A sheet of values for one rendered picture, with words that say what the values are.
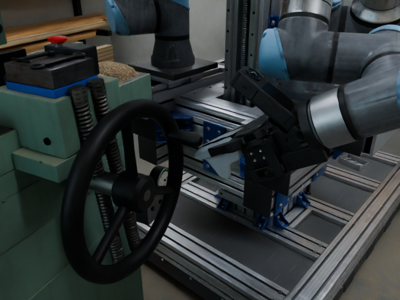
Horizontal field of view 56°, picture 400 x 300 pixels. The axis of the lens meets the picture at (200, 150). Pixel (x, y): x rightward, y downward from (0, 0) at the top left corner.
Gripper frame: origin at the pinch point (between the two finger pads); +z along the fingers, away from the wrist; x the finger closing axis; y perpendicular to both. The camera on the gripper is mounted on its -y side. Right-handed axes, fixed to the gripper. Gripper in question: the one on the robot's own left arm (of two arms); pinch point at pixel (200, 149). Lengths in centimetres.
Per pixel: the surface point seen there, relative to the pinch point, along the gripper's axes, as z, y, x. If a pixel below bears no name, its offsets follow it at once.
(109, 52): 30.1, -26.2, 25.8
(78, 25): 213, -96, 216
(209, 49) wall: 157, -27, 315
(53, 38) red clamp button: 10.9, -26.4, -6.4
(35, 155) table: 15.9, -11.7, -16.5
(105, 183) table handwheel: 10.6, -2.9, -12.1
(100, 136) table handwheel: 0.3, -10.0, -17.3
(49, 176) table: 13.9, -8.0, -17.7
